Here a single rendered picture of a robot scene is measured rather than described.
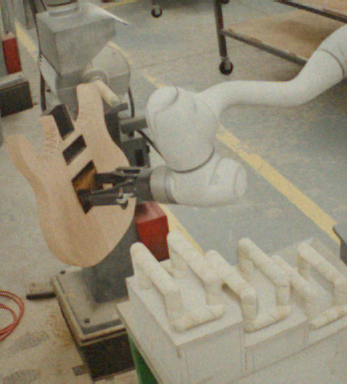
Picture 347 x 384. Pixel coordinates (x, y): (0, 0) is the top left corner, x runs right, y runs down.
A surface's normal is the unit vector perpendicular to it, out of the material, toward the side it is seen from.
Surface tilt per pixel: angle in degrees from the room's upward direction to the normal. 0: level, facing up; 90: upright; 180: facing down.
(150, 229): 90
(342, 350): 0
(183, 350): 90
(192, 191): 100
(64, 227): 79
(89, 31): 90
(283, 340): 90
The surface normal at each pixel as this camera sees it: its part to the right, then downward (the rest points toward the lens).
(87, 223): 0.84, -0.03
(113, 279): 0.34, 0.27
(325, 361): -0.12, -0.87
